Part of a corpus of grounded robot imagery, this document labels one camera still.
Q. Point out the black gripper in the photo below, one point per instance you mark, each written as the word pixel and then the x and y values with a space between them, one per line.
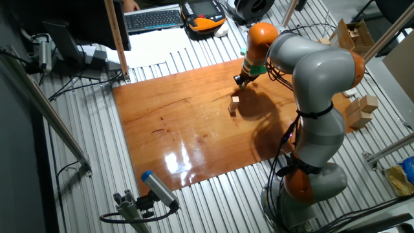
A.
pixel 248 77

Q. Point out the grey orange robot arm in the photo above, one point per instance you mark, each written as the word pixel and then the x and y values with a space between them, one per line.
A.
pixel 320 74

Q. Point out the person right hand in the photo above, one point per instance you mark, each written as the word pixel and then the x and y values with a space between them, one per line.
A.
pixel 131 4

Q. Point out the white computer mouse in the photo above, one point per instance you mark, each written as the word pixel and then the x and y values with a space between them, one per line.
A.
pixel 222 30

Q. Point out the orange black teach pendant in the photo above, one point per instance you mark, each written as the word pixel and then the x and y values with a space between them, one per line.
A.
pixel 207 23

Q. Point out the medium wooden block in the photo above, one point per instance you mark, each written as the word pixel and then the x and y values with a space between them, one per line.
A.
pixel 324 41

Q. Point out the glossy wooden board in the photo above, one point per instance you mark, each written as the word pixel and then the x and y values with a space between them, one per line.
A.
pixel 161 129

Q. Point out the white paper sheets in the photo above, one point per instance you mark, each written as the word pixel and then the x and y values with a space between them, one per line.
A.
pixel 152 45

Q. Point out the black computer keyboard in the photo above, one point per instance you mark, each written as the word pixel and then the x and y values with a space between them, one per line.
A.
pixel 153 20

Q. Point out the large wooden block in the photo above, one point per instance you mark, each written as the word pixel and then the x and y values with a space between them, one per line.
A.
pixel 352 106
pixel 359 120
pixel 368 103

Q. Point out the open cardboard box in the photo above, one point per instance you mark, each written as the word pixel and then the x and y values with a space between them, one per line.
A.
pixel 365 37

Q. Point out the beige flat panel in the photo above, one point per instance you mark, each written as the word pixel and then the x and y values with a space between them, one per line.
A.
pixel 401 68

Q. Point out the black office chair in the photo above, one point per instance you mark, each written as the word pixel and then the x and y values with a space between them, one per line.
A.
pixel 393 8

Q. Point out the yellow plastic bag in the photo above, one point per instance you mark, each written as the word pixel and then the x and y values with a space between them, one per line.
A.
pixel 399 181

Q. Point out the blue plastic bag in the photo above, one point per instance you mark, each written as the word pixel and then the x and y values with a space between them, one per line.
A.
pixel 410 168

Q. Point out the black flat bar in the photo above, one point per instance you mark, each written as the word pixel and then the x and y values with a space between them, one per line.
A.
pixel 378 224

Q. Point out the grey fan base plate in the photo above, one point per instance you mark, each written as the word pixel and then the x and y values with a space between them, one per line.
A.
pixel 246 26

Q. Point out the tan frame post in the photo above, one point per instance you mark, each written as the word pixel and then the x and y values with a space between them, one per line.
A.
pixel 118 42
pixel 391 30
pixel 289 13

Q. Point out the silver camera with blue end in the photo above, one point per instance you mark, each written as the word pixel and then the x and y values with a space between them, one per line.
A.
pixel 158 187

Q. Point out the short aluminium frame beam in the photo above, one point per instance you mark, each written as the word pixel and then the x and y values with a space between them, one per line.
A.
pixel 391 148

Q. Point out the aluminium profile camera stand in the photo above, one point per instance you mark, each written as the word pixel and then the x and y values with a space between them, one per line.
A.
pixel 129 210

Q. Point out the long aluminium frame beam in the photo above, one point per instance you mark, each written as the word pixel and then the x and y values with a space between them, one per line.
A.
pixel 48 113

